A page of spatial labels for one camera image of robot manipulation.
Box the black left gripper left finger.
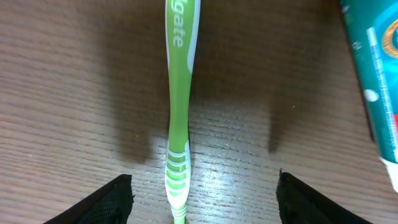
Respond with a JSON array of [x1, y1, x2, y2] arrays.
[[44, 174, 134, 224]]

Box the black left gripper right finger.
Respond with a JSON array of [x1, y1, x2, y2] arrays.
[[276, 170, 371, 224]]

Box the green toothbrush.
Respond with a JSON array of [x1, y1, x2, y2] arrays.
[[165, 0, 201, 224]]

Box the teal toothpaste tube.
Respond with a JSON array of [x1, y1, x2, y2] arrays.
[[339, 0, 397, 189]]

